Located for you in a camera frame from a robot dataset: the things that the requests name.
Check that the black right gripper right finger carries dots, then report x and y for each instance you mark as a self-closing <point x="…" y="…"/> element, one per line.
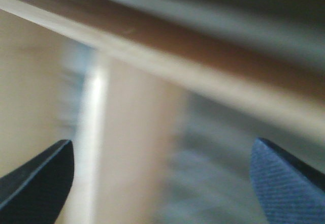
<point x="288" y="189"/>

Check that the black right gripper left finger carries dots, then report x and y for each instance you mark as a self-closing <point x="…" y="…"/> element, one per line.
<point x="36" y="191"/>

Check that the wooden shelf unit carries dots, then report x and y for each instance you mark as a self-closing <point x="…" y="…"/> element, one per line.
<point x="265" y="87"/>

